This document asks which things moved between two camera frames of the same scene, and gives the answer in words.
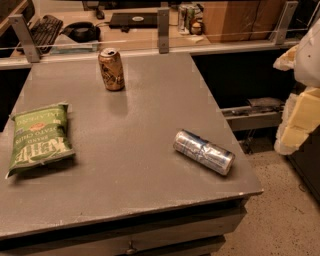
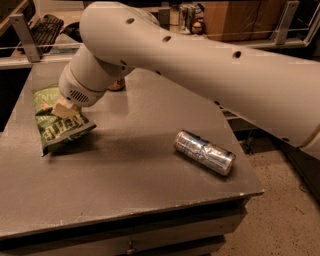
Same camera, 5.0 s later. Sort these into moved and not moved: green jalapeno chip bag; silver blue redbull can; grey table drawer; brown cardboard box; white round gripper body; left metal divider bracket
Moved: white round gripper body; green jalapeno chip bag
Not moved: silver blue redbull can; brown cardboard box; grey table drawer; left metal divider bracket
